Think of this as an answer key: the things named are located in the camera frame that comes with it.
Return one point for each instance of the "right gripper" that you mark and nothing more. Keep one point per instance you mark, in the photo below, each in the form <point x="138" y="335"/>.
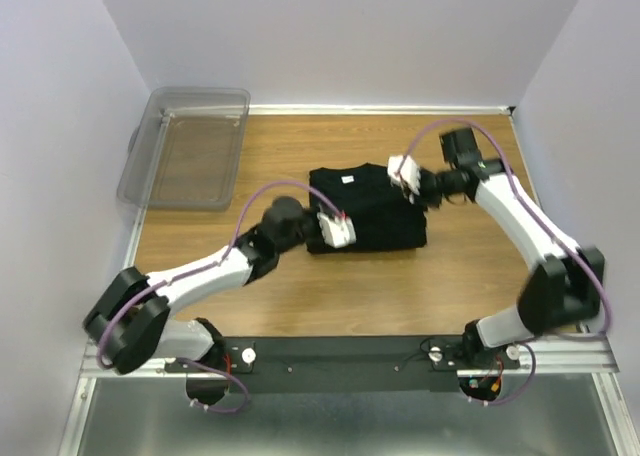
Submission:
<point x="424" y="175"/>

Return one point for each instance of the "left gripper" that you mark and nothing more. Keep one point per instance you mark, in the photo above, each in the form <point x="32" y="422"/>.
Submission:
<point x="320" y="237"/>

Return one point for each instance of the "black t-shirt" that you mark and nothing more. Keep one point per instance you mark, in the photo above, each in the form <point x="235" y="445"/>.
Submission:
<point x="383" y="219"/>

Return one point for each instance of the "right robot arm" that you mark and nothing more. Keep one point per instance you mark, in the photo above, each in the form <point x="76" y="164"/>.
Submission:
<point x="565" y="281"/>

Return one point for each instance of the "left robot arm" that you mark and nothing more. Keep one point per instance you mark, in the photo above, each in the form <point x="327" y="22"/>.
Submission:
<point x="133" y="320"/>

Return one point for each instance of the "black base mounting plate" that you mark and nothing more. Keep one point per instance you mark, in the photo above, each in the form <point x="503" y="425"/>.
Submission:
<point x="358" y="364"/>

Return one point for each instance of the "clear plastic bin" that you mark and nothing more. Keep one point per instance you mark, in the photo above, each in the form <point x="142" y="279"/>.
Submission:
<point x="185" y="152"/>

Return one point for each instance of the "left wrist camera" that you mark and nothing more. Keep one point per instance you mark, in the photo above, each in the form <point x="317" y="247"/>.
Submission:
<point x="336" y="231"/>

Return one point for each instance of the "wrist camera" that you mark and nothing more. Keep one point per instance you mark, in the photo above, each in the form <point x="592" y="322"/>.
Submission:
<point x="404" y="172"/>
<point x="336" y="231"/>

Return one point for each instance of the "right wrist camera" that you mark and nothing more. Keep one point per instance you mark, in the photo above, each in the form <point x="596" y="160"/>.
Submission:
<point x="404" y="172"/>

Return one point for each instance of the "aluminium front frame rail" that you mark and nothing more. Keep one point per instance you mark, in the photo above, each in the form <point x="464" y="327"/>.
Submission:
<point x="409" y="395"/>

